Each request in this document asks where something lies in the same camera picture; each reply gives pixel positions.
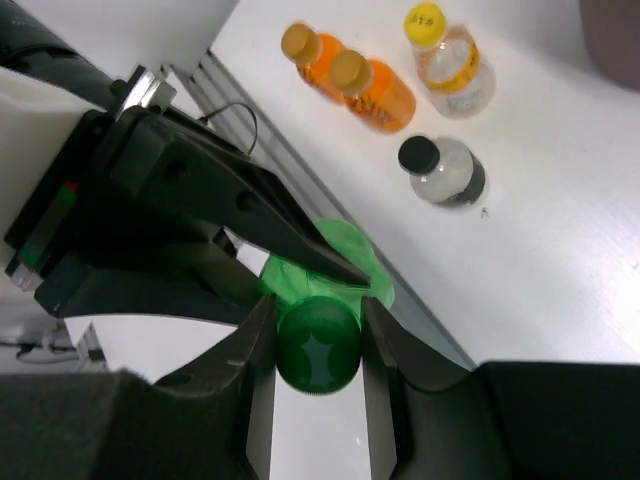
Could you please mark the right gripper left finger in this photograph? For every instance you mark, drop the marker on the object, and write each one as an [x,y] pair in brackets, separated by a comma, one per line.
[211,419]

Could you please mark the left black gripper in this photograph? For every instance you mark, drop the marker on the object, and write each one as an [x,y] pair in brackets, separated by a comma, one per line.
[120,225]

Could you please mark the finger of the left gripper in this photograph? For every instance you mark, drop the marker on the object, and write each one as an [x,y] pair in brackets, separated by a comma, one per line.
[187,170]

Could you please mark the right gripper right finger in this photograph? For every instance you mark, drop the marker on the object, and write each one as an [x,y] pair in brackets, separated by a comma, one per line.
[429,418]

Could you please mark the green plastic bottle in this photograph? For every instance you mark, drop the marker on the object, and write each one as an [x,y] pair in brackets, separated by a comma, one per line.
[319,346]

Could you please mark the orange bottle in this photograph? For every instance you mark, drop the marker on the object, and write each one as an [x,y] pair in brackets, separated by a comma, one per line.
[373,91]
[313,54]

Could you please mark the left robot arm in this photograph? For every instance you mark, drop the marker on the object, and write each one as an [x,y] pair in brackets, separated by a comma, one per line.
[46,88]

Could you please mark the dark brown plastic bin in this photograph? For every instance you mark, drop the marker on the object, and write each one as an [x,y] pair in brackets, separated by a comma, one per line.
[611,36]

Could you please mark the clear bottle black cap left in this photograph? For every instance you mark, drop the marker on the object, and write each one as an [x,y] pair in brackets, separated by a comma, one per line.
[442,171]

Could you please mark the clear bottle yellow cap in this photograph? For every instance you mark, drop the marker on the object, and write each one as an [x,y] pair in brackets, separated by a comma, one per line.
[459,81]

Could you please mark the aluminium table frame rail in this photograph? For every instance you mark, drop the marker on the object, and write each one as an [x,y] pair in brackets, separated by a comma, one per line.
[211,86]

